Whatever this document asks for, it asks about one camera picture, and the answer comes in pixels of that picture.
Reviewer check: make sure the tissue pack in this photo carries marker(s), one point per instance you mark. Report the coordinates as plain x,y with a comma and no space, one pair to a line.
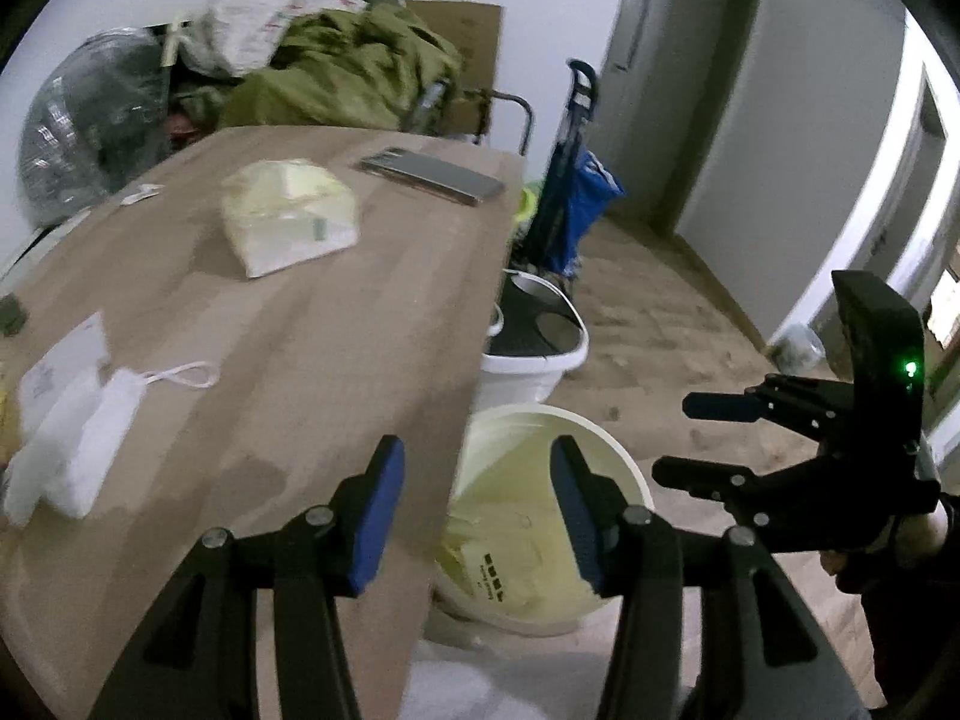
289,217

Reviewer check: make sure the olive green cloth pile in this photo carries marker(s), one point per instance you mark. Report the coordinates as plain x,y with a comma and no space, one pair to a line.
337,67

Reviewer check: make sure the green plastic basin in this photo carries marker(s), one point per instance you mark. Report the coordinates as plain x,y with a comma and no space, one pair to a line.
526,202

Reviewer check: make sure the white door frame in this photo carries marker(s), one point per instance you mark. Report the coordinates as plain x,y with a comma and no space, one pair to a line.
885,165

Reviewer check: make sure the blue shopping trolley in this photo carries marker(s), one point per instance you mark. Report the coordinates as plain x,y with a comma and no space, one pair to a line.
577,195

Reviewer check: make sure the person's grey trousers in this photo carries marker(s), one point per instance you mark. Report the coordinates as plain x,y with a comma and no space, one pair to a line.
510,682

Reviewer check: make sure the person's right forearm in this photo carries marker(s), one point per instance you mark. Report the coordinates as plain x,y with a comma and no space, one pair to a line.
900,645

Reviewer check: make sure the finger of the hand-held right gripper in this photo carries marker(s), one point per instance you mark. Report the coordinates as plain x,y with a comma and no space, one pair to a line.
720,406
697,476

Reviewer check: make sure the small green figurine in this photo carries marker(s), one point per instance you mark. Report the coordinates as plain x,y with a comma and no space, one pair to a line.
11,316

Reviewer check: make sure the white bucket with lid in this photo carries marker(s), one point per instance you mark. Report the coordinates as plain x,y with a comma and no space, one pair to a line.
536,337

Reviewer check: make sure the white paper sheet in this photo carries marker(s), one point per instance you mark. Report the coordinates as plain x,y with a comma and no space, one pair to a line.
64,367

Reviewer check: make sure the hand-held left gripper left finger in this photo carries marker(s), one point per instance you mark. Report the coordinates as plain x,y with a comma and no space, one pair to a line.
379,514

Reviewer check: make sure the white plastic bag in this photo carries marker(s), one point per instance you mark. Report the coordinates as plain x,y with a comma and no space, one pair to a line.
255,22

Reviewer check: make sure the grey door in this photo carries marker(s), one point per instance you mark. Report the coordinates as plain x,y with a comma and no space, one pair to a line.
675,90

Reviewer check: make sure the plastic wrapped electric fan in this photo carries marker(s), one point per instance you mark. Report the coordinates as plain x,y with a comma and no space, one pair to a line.
90,120

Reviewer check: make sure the metal chair frame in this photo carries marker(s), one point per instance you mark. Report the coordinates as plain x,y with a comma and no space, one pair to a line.
517,109

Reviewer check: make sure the translucent round container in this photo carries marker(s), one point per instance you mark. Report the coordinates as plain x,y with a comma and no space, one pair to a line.
799,346

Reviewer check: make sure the flat white box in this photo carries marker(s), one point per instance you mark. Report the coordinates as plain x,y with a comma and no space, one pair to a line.
45,244

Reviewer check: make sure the small white wrapper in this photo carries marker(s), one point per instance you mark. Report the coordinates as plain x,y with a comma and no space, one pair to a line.
144,193

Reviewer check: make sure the cream plastic bucket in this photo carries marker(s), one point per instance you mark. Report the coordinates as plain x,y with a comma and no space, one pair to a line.
510,465

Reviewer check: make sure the person's right hand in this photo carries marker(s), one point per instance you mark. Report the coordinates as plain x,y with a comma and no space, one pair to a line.
926,536

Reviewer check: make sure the cardboard sheet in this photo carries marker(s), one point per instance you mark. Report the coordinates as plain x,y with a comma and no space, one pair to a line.
469,45

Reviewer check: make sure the smartphone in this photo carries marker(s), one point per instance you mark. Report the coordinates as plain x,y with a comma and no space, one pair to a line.
435,176

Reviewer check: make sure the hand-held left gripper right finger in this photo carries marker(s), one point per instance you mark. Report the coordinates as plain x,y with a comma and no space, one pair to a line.
581,521

